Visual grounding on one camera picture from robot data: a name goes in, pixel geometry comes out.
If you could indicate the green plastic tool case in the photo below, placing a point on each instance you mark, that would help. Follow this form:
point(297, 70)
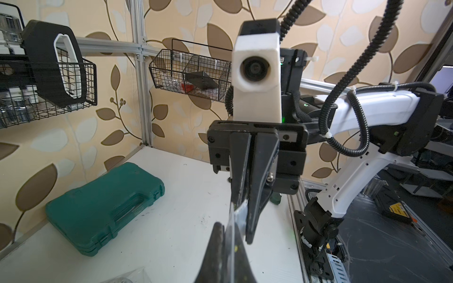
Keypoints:
point(92, 215)

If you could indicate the dark tool in right basket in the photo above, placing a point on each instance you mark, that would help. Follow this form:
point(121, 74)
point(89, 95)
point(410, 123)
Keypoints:
point(201, 80)

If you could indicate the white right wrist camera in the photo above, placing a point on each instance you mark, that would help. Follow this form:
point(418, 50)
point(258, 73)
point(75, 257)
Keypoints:
point(256, 72)

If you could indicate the black wire basket back wall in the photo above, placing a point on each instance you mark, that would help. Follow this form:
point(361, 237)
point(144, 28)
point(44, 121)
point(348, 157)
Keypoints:
point(24, 106)

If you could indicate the aluminium frame post back right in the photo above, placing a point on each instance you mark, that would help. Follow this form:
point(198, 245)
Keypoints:
point(138, 31)

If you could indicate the black wire basket right wall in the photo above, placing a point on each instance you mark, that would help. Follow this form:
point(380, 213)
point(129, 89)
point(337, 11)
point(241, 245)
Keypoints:
point(176, 69)

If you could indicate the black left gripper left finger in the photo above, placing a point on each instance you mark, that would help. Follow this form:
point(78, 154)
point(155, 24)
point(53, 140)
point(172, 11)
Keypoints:
point(212, 267)

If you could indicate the clear bag of screws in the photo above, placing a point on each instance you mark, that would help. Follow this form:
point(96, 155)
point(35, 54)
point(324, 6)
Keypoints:
point(136, 276)

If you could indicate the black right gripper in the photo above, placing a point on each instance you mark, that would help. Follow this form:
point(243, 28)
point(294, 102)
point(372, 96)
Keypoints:
point(260, 157)

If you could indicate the aluminium frame bar back top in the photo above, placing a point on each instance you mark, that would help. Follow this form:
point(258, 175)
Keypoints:
point(98, 46)

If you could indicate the black wire basket wall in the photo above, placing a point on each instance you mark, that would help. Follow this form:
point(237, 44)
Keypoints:
point(176, 69)
point(24, 106)

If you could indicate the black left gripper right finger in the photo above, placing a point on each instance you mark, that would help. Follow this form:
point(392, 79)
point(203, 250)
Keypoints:
point(242, 269)

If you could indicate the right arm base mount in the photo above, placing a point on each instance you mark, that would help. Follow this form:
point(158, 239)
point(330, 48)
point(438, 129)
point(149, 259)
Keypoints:
point(323, 262)

